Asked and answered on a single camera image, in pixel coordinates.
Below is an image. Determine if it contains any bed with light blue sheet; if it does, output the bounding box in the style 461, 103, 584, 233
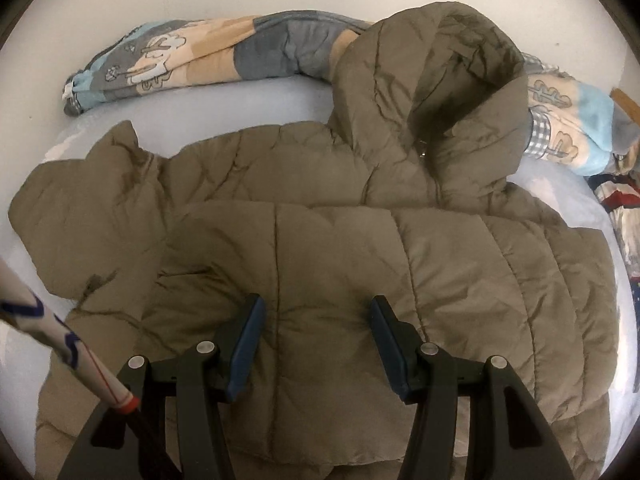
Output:
0, 72, 640, 476

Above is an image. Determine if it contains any olive puffer jacket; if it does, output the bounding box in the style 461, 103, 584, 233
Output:
7, 2, 618, 480

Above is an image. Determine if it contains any red white striped cloth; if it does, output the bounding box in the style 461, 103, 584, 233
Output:
587, 170, 640, 281

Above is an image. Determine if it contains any white tube with blue marks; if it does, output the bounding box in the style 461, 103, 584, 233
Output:
0, 257, 141, 413

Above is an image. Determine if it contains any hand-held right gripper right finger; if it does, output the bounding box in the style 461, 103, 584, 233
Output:
369, 296, 576, 480

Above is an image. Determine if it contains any wooden headboard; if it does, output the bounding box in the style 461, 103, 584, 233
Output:
611, 89, 640, 126

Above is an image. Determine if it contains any patchwork printed blanket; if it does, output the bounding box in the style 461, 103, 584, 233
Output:
62, 9, 640, 176

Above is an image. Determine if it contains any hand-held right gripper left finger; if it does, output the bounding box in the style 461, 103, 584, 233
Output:
57, 294, 267, 480

